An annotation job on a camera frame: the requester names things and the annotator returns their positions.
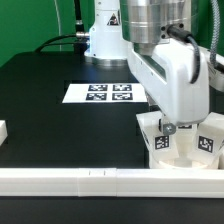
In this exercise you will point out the white front fence bar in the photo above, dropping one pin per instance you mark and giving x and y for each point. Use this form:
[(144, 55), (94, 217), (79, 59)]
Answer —
[(112, 182)]

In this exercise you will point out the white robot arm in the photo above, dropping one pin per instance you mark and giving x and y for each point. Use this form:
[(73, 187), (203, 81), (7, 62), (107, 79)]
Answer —
[(153, 37)]

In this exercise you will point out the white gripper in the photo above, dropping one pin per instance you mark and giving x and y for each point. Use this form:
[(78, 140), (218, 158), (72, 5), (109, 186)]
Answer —
[(166, 76)]

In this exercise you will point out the white left fence bar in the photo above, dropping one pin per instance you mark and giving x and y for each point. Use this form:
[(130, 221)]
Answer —
[(3, 131)]

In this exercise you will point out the white round stool seat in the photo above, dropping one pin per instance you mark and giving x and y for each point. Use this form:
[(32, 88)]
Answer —
[(180, 163)]

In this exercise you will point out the white marker sheet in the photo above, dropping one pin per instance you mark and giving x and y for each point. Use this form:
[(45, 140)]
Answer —
[(105, 93)]

